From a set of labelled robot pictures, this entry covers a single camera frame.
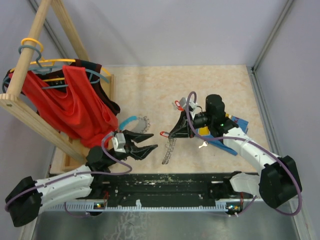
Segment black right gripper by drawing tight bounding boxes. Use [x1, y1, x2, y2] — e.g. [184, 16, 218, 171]
[168, 108, 214, 139]

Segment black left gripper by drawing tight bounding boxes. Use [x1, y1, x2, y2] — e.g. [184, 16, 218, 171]
[105, 129, 158, 167]

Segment steel key ring disc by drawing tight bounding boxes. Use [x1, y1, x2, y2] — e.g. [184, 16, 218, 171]
[161, 138, 177, 165]

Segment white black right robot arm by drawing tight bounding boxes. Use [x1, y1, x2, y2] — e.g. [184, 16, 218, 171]
[168, 91, 302, 209]

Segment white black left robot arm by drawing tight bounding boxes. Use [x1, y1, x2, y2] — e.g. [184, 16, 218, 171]
[5, 130, 157, 228]

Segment loose silver key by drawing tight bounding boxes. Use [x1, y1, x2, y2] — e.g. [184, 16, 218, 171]
[198, 141, 209, 149]

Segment red key tag white label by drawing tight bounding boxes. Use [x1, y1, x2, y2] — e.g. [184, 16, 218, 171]
[174, 100, 181, 108]

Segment yellow blue cartoon cloth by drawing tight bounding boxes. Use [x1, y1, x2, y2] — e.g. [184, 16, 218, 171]
[194, 114, 250, 157]

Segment red shirt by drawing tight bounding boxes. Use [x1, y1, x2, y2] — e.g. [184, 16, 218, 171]
[22, 65, 119, 148]

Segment teal clothes hanger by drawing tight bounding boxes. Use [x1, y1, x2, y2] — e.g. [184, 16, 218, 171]
[1, 44, 111, 94]

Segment yellow clothes hanger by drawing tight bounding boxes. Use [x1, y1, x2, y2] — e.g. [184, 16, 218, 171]
[11, 37, 112, 82]

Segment wooden clothes rack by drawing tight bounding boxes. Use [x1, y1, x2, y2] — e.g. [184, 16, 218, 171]
[0, 0, 117, 173]

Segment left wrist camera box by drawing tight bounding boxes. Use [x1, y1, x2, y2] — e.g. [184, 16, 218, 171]
[111, 132, 126, 153]

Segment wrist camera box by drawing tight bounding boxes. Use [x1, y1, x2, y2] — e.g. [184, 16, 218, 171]
[179, 97, 198, 118]
[111, 132, 126, 153]

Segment blue handled key ring disc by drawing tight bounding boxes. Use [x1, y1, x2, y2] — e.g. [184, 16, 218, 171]
[118, 115, 151, 134]

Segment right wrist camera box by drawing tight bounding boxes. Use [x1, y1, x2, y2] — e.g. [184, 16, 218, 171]
[179, 97, 198, 118]

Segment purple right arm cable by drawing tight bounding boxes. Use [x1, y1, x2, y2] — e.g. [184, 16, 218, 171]
[184, 91, 302, 217]

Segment aluminium frame rail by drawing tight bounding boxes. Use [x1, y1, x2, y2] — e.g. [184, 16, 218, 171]
[253, 0, 320, 238]

